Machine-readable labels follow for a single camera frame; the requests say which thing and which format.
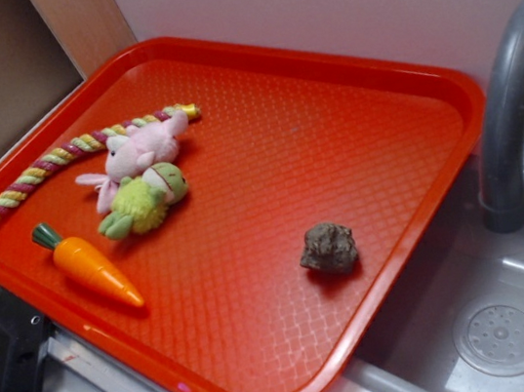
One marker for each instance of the brown grey rock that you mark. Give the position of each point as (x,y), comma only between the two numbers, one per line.
(329,248)

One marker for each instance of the red plastic tray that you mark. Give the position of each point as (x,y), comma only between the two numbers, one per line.
(285,141)

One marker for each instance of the green plush frog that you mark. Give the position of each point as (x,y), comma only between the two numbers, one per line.
(142,202)

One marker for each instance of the pink plush bunny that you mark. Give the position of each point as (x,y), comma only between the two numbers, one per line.
(143,145)

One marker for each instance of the orange toy carrot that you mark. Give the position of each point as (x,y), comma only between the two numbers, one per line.
(85,265)

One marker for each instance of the grey toy faucet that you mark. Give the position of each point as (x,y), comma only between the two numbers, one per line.
(502,159)

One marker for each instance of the grey toy sink basin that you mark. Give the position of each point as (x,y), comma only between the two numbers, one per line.
(454,320)

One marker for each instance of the wooden board panel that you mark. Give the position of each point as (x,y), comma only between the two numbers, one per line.
(89,31)

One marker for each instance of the multicolour twisted rope toy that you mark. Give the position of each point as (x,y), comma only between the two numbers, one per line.
(58,158)

